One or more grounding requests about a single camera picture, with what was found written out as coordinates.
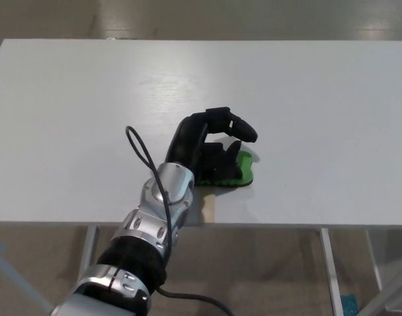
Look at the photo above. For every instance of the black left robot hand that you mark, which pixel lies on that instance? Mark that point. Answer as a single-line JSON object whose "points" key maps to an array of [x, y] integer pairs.
{"points": [[184, 141]]}

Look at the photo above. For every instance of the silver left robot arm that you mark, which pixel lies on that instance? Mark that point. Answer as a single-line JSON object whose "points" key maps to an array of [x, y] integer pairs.
{"points": [[145, 230]]}

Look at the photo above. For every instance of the green whiteboard eraser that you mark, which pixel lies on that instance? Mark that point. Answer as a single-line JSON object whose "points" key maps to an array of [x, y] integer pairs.
{"points": [[245, 166]]}

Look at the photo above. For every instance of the teal floor object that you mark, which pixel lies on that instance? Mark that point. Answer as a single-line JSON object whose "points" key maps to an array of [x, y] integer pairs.
{"points": [[348, 304]]}

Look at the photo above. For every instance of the white metal table leg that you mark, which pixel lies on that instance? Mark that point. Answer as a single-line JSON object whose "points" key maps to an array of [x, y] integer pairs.
{"points": [[374, 260], [331, 270], [88, 250]]}

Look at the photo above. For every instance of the grey metal frame bar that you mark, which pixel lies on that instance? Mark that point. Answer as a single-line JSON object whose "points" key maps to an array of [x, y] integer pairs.
{"points": [[390, 298], [13, 276]]}

